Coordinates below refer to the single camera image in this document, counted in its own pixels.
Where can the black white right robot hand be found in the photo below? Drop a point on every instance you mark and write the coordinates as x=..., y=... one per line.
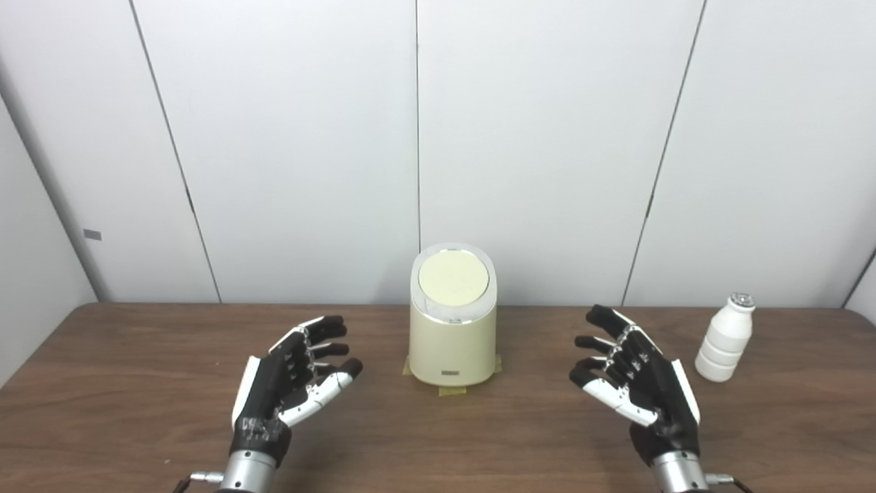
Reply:
x=660, y=390

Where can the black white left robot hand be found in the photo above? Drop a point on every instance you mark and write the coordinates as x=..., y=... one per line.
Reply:
x=263, y=390

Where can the small white plastic bottle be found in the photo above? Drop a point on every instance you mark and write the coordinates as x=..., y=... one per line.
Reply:
x=722, y=342

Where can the cream-colored lidded bin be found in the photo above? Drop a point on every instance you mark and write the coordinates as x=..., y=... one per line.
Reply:
x=452, y=342

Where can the small grey wall label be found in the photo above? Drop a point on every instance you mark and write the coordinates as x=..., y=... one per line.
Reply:
x=92, y=235

